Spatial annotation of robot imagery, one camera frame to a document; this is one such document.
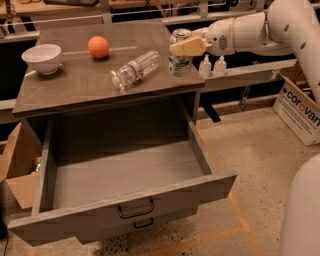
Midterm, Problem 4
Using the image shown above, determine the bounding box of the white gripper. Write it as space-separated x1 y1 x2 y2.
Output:
170 18 235 57

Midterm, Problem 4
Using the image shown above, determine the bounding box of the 7up soda can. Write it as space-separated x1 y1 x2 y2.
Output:
168 28 192 77

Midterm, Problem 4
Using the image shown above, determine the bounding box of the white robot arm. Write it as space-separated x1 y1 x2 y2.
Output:
170 0 320 256

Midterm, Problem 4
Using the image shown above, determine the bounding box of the grey cabinet with counter top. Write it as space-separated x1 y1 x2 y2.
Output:
12 20 206 151

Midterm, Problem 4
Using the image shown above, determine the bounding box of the open grey top drawer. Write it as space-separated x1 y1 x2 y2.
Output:
9 97 236 246

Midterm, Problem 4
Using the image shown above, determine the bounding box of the left hand sanitizer bottle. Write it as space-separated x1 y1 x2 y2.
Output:
199 54 212 79

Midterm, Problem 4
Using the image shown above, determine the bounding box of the hand sanitizer bottle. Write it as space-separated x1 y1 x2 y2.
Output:
199 54 212 79
213 56 227 77

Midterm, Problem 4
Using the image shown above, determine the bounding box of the right hand sanitizer bottle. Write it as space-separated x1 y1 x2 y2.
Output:
213 56 227 77

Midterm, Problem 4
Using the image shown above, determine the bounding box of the clear plastic water bottle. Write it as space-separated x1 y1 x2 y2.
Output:
111 50 161 90

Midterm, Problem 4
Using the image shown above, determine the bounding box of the orange fruit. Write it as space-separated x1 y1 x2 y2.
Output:
88 36 109 59

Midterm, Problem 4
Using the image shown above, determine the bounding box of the white corovan cardboard box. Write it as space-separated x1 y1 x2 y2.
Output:
273 62 320 146

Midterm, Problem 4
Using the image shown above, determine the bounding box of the white ceramic bowl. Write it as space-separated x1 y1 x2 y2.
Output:
22 44 62 75

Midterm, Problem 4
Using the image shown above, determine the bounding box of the brown cardboard box left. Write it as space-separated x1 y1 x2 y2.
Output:
0 123 41 209

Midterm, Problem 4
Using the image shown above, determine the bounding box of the grey metal shelf rail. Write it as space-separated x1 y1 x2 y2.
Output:
201 59 296 93

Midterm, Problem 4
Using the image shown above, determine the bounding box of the black top drawer handle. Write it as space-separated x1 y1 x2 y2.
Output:
118 199 154 219

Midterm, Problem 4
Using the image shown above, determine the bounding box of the black drawer handle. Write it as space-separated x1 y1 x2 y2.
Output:
133 218 153 229
118 199 154 219

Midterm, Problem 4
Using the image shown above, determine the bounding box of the black lower drawer handle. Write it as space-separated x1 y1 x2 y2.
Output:
133 218 153 229

